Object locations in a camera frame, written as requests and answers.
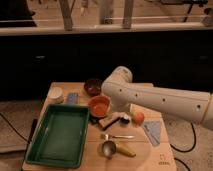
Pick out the red apple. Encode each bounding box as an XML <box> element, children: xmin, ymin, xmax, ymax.
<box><xmin>132</xmin><ymin>112</ymin><xmax>145</xmax><ymax>125</ymax></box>

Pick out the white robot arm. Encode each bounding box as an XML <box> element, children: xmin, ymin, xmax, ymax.
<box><xmin>101</xmin><ymin>66</ymin><xmax>213</xmax><ymax>130</ymax></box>

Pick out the green plastic tray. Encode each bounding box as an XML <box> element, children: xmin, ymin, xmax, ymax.
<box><xmin>26</xmin><ymin>104</ymin><xmax>89</xmax><ymax>169</ymax></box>

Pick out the black white brush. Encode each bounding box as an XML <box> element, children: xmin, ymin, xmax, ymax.
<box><xmin>120</xmin><ymin>114</ymin><xmax>131</xmax><ymax>125</ymax></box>

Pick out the wooden block with black edge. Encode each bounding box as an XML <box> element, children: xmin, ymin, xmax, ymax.
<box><xmin>98</xmin><ymin>112</ymin><xmax>121</xmax><ymax>130</ymax></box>

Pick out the orange bowl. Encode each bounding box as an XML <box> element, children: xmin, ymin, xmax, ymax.
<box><xmin>88</xmin><ymin>95</ymin><xmax>110</xmax><ymax>118</ymax></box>

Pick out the silver fork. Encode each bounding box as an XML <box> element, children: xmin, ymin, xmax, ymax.
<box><xmin>101</xmin><ymin>134</ymin><xmax>134</xmax><ymax>140</ymax></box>

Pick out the dark maroon bowl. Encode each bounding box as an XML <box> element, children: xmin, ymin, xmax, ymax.
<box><xmin>84</xmin><ymin>79</ymin><xmax>102</xmax><ymax>96</ymax></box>

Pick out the blue cloth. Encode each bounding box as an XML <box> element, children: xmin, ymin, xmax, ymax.
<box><xmin>142</xmin><ymin>121</ymin><xmax>161</xmax><ymax>147</ymax></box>

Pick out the blue sponge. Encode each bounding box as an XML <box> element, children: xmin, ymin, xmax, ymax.
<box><xmin>67</xmin><ymin>93</ymin><xmax>78</xmax><ymax>105</ymax></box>

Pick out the white cup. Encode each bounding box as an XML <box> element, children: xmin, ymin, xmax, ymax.
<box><xmin>48</xmin><ymin>87</ymin><xmax>63</xmax><ymax>104</ymax></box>

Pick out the yellow-handled measuring cup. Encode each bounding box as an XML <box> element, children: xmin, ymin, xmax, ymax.
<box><xmin>101</xmin><ymin>140</ymin><xmax>136</xmax><ymax>158</ymax></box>

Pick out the black cable right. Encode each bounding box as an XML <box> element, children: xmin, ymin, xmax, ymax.
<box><xmin>169</xmin><ymin>122</ymin><xmax>197</xmax><ymax>171</ymax></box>

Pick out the black cable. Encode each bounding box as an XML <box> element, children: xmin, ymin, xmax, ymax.
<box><xmin>169</xmin><ymin>122</ymin><xmax>197</xmax><ymax>171</ymax></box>
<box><xmin>0</xmin><ymin>112</ymin><xmax>29</xmax><ymax>143</ymax></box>

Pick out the black cable left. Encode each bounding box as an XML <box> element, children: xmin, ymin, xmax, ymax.
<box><xmin>0</xmin><ymin>112</ymin><xmax>29</xmax><ymax>143</ymax></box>

